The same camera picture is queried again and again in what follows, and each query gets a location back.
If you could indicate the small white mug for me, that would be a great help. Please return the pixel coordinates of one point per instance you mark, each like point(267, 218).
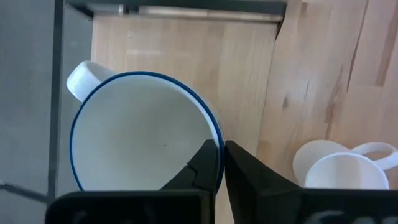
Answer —
point(345, 171)

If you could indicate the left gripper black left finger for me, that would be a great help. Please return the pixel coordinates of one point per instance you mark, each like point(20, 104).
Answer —
point(202, 168)

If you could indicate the blue white floral mug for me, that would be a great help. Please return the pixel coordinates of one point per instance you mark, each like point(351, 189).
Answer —
point(140, 133)

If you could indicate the wooden shelf black legs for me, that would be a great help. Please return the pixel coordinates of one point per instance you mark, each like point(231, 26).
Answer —
point(186, 56)

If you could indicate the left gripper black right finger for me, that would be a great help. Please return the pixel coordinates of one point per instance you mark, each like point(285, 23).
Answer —
point(258, 193)

